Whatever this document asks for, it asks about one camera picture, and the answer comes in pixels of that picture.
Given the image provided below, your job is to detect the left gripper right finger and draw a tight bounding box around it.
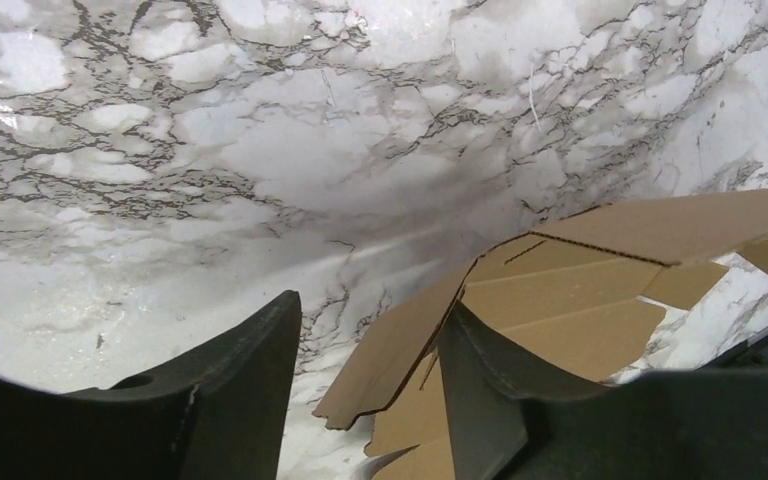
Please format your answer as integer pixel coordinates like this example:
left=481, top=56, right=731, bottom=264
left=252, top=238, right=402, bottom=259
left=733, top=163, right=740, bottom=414
left=437, top=304, right=768, bottom=479

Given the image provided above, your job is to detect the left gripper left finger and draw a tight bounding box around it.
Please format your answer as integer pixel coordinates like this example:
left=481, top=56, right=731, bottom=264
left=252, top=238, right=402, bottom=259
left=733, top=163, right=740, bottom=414
left=0, top=291, right=302, bottom=479

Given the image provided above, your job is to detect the brown cardboard box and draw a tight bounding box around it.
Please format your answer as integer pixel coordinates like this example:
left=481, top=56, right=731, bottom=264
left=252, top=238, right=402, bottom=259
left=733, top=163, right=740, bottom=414
left=314, top=189, right=768, bottom=479

